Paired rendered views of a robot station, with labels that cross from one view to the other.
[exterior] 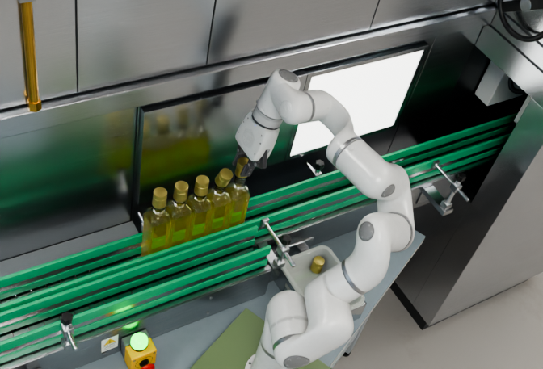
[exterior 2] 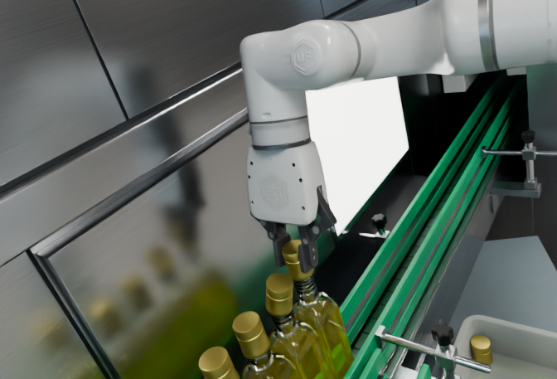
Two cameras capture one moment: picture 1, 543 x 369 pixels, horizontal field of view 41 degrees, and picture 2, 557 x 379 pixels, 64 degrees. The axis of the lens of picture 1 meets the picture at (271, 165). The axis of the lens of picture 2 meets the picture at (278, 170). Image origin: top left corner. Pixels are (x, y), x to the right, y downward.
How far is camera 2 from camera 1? 1.28 m
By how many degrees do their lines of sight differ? 22
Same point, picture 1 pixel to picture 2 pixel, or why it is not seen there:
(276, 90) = (265, 52)
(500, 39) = not seen: outside the picture
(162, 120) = (104, 259)
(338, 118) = (401, 31)
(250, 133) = (273, 180)
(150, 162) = (138, 360)
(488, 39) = not seen: hidden behind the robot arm
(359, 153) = not seen: outside the picture
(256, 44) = (192, 59)
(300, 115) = (341, 42)
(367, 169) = not seen: outside the picture
